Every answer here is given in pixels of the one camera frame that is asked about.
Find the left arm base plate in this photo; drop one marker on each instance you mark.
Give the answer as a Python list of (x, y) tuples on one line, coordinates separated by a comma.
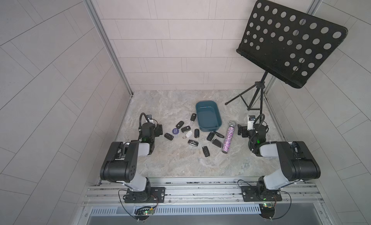
[(152, 195)]

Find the black perforated music stand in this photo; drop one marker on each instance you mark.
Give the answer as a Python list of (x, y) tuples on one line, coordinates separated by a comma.
[(287, 44)]

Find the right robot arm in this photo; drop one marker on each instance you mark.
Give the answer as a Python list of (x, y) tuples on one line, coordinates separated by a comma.
[(296, 161)]

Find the purple small blind chip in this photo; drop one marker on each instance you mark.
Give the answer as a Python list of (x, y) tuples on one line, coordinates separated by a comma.
[(175, 131)]

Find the left circuit board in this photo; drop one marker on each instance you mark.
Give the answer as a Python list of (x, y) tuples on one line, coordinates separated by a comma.
[(143, 213)]

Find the black Bentley key fob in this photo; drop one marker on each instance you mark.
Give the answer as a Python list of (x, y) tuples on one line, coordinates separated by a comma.
[(193, 143)]

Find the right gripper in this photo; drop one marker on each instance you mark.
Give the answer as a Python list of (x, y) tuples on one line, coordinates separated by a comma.
[(245, 131)]

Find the right circuit board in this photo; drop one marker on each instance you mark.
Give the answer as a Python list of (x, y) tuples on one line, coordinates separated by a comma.
[(267, 210)]

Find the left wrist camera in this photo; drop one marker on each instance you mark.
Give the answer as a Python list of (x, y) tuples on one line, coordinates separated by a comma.
[(149, 118)]

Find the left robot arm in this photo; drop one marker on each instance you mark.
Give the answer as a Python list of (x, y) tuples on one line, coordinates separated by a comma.
[(120, 163)]

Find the aluminium rail frame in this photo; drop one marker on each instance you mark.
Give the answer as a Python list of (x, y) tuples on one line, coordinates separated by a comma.
[(301, 201)]

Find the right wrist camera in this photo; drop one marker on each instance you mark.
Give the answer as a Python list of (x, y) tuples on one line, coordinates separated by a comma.
[(250, 123)]

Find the teal plastic storage box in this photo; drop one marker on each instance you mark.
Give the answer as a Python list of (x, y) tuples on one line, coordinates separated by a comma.
[(208, 116)]

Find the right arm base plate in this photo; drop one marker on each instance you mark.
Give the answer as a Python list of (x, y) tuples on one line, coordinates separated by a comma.
[(259, 194)]

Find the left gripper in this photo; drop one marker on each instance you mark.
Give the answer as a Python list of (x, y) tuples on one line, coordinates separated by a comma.
[(158, 131)]

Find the black VW key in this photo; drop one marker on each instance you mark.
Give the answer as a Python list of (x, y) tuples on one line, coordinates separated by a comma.
[(186, 129), (180, 124)]

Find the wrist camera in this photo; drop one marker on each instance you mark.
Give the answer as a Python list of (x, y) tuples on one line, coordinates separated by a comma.
[(149, 118), (250, 123)]

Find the black key bottom front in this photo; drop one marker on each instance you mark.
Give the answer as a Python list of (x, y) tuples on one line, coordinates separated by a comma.
[(206, 151)]

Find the circuit board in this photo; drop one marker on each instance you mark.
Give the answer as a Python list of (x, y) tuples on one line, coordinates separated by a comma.
[(267, 210), (143, 213)]

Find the black silver-edged key fob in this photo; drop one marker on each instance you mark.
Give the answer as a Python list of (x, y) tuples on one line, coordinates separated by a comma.
[(217, 143)]

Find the white key tag with ring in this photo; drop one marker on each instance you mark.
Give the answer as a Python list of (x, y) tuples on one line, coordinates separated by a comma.
[(188, 134)]

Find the black flip key far left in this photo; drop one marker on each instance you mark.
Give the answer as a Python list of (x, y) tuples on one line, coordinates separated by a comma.
[(169, 136)]

